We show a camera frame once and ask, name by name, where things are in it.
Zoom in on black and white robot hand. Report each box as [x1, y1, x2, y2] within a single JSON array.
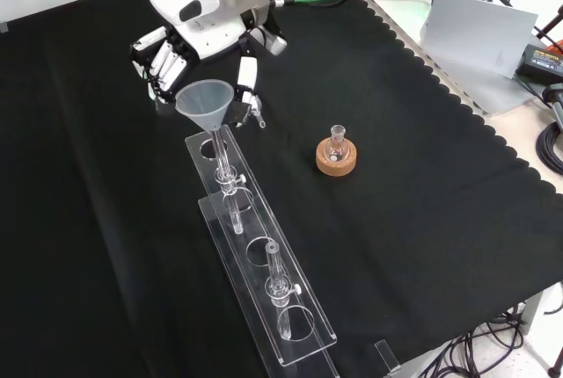
[[129, 0, 265, 128]]

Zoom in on translucent plastic funnel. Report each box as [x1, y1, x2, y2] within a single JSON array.
[[175, 78, 233, 135]]

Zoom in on clear acrylic funnel stand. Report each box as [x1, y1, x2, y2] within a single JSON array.
[[184, 125, 340, 378]]

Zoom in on small round-bottom glass flask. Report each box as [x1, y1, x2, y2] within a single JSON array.
[[324, 124, 351, 164]]

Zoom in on black cloth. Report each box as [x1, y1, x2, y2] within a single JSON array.
[[0, 0, 563, 378]]

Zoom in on white card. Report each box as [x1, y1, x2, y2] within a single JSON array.
[[420, 0, 539, 80]]

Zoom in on black power adapter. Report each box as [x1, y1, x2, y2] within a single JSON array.
[[514, 43, 563, 85]]

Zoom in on black tripod leg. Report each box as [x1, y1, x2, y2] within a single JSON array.
[[533, 2, 563, 45]]

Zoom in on clear cloth clip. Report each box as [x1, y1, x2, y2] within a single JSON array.
[[373, 339, 402, 374]]

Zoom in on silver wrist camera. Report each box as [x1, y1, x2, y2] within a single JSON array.
[[259, 25, 289, 57]]

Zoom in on cork ring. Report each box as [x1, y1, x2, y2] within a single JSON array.
[[315, 136, 357, 178]]

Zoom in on dark grey handle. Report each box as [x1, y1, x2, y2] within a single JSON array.
[[540, 83, 563, 132]]

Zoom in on coiled black cable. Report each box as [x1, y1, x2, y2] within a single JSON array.
[[535, 121, 563, 173]]

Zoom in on black cable bundle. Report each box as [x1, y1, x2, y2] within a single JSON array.
[[408, 302, 563, 378]]

